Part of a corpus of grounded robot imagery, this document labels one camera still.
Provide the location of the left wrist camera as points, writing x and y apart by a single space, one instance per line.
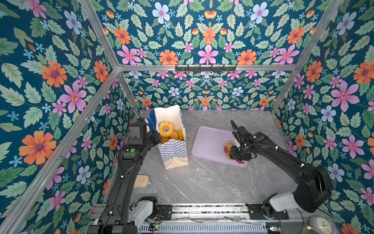
138 130

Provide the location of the black hook rail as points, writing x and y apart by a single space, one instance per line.
205 68

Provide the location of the blue checkered paper bag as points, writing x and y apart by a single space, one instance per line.
173 152

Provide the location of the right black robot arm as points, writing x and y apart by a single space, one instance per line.
313 182

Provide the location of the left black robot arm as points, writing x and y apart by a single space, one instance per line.
118 217

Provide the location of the round sugared bread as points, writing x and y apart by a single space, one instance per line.
174 136

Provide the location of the ring pretzel bread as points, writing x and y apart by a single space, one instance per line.
166 129

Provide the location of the alarm clock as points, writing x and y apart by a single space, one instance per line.
318 225

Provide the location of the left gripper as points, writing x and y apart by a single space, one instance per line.
157 136

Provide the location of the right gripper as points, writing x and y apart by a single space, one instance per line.
233 155

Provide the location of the red silicone tongs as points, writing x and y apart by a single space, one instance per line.
238 161

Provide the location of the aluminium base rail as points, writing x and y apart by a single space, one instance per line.
244 212

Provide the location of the beige long bread loaf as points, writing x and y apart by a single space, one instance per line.
142 181

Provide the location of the lilac plastic tray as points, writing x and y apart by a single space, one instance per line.
209 144

